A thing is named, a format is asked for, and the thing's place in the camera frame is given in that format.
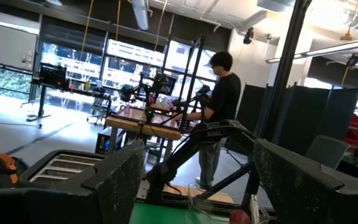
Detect black vertical frame post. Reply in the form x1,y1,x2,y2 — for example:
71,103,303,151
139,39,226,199
260,0,311,147

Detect wooden robot station table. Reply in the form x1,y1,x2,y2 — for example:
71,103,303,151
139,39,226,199
105,105,183,141

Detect grey chair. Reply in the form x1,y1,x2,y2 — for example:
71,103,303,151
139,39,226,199
304,134,351,169

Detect long ceiling light strip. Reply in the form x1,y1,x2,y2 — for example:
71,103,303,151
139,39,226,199
265,36,358,65

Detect black four-slot toaster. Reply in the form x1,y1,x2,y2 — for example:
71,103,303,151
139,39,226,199
18,149,106,191

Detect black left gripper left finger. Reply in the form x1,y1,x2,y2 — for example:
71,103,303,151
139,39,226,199
0,139,145,224

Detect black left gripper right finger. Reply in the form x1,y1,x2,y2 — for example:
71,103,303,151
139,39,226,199
252,138,358,224

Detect person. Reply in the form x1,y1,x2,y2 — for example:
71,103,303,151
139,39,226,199
173,50,242,191

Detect black partition panels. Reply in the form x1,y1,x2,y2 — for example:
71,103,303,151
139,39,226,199
234,83,358,155

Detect dark red food piece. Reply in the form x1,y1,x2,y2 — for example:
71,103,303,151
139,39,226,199
229,208,252,224

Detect black monitor on stand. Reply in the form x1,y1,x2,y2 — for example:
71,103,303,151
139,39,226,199
25,62,68,123

